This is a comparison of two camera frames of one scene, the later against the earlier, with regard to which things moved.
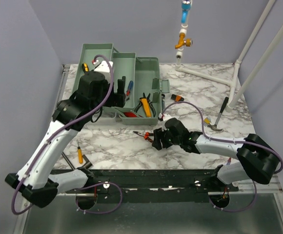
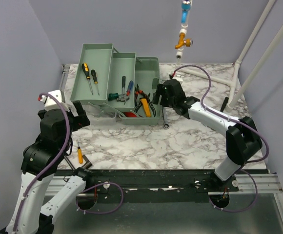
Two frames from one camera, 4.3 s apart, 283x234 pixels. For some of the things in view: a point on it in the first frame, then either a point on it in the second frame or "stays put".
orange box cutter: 146,107 stays put
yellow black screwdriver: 85,68 stays put
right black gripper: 156,142 -> 159,90
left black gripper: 117,100 -> 83,119
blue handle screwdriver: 131,86 stays put
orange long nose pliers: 146,135 -> 136,92
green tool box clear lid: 143,86 stays put
